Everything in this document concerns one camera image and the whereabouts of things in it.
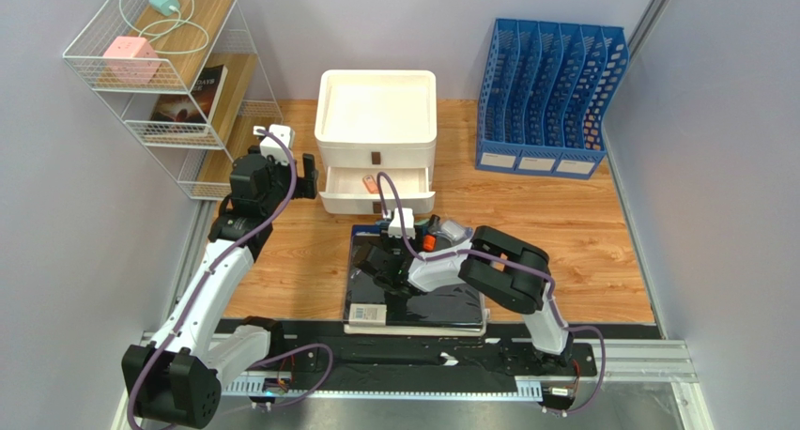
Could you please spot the dark cover book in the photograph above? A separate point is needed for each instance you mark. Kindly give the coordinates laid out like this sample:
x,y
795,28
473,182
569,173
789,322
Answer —
x,y
190,114

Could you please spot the blue folder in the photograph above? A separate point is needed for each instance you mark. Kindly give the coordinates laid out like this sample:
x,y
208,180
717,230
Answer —
x,y
366,229

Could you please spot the pink cube power socket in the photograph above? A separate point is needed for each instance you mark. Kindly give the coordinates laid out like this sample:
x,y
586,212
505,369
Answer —
x,y
132,60

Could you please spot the blue file organizer rack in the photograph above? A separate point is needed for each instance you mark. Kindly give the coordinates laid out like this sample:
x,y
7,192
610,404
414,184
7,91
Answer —
x,y
546,89

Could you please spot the clear plastic bag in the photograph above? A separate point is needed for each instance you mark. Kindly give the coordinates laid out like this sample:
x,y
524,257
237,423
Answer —
x,y
455,232

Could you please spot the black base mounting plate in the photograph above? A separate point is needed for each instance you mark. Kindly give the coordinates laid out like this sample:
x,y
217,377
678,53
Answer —
x,y
343,362

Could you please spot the white wire shelf rack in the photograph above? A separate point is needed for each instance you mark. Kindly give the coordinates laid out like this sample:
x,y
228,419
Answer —
x,y
184,78

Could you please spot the white three drawer organizer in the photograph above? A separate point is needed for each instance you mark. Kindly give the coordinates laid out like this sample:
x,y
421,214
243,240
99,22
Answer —
x,y
377,118

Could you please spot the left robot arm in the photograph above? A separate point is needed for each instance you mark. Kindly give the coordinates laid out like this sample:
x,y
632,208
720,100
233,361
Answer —
x,y
177,378

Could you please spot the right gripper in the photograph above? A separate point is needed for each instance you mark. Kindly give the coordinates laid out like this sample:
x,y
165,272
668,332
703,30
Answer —
x,y
388,257

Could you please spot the mint green charger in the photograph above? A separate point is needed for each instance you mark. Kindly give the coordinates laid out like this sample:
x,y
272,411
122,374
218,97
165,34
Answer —
x,y
166,8

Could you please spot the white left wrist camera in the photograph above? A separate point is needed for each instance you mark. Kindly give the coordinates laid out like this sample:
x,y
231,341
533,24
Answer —
x,y
275,141

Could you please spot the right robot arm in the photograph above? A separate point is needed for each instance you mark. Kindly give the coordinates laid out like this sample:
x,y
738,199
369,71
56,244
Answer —
x,y
508,270

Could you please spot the white drawer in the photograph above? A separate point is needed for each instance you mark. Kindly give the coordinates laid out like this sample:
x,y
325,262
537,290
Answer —
x,y
346,193

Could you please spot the aluminium frame rail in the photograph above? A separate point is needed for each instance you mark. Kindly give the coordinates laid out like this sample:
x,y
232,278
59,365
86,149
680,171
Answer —
x,y
645,381

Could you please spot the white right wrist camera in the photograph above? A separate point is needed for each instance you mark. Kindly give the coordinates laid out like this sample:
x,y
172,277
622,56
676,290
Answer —
x,y
398,223

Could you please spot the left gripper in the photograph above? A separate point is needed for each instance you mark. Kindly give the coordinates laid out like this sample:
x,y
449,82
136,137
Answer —
x,y
306,185

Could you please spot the orange black highlighter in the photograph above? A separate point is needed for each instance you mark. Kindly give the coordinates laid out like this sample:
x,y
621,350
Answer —
x,y
430,238

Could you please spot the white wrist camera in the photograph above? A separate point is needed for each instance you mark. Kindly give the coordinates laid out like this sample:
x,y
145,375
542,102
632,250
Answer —
x,y
398,223
275,141

